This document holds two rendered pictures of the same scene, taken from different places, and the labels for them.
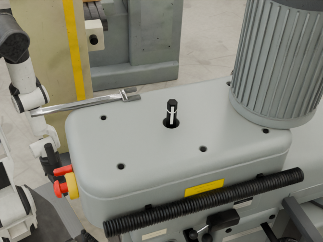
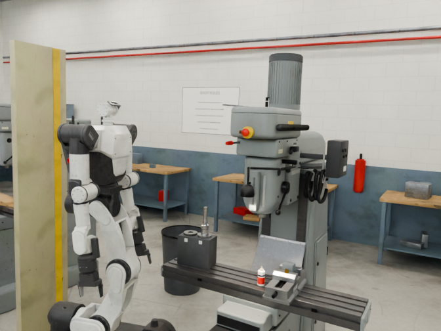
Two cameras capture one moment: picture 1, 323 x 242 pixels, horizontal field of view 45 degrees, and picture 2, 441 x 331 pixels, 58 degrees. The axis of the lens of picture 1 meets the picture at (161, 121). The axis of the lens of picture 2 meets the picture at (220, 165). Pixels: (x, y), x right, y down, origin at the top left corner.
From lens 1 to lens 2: 194 cm
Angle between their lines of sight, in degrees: 50
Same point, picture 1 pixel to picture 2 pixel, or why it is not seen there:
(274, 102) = (292, 97)
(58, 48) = (46, 217)
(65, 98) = (46, 272)
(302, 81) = (298, 87)
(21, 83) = (128, 164)
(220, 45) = not seen: hidden behind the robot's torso
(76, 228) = not seen: outside the picture
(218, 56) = not seen: hidden behind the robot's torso
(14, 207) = (135, 260)
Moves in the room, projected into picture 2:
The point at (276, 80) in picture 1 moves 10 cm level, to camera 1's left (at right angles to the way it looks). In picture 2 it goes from (291, 88) to (279, 87)
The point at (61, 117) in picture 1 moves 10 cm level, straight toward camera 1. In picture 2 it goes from (40, 297) to (48, 300)
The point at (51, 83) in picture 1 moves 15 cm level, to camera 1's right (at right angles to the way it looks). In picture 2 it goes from (37, 255) to (58, 252)
